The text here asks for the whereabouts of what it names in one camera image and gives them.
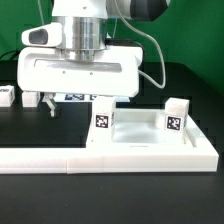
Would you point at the white marker base sheet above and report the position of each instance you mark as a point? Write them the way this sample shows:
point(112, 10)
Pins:
point(64, 97)

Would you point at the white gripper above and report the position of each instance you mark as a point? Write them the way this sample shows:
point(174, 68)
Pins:
point(113, 72)

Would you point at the white L-shaped obstacle fence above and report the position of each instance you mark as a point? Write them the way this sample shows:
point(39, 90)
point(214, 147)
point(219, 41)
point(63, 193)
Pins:
point(122, 159)

